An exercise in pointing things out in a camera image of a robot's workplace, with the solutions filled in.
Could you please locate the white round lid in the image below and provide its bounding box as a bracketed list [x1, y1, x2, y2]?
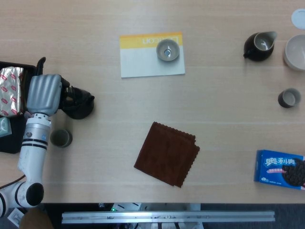
[291, 8, 305, 30]

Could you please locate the brown folded tea cloth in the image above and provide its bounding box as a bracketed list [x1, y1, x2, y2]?
[133, 121, 201, 188]

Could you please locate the black plastic tray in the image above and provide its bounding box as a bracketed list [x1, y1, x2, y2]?
[0, 61, 41, 154]

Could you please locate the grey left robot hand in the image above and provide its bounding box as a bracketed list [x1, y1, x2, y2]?
[26, 56, 72, 117]

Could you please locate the black cast iron teapot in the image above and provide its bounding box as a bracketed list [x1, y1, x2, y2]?
[61, 85, 95, 120]

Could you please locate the dark pouring pitcher beige inside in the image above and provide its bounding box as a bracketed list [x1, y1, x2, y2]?
[243, 31, 278, 62]

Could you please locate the aluminium profile rail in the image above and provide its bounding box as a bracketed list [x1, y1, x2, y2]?
[61, 210, 276, 224]

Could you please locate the dark cup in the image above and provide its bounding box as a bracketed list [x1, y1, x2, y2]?
[277, 88, 302, 108]
[50, 128, 73, 148]

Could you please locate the orange brown round object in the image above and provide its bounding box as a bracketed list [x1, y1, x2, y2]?
[19, 209, 54, 229]

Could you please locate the grey tea strainer bowl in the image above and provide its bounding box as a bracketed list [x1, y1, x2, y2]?
[156, 39, 180, 62]

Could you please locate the white floor socket box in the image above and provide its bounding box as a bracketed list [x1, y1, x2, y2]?
[7, 208, 25, 227]

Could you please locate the white ceramic bowl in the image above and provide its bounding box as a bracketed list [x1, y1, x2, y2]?
[283, 34, 305, 72]

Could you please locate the yellow and white booklet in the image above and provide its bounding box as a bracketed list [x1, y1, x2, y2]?
[119, 31, 186, 79]

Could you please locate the blue Oreo cookie box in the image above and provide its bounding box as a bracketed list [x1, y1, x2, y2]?
[253, 149, 305, 191]

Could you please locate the small teal packet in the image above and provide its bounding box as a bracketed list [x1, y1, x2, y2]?
[0, 116, 12, 138]

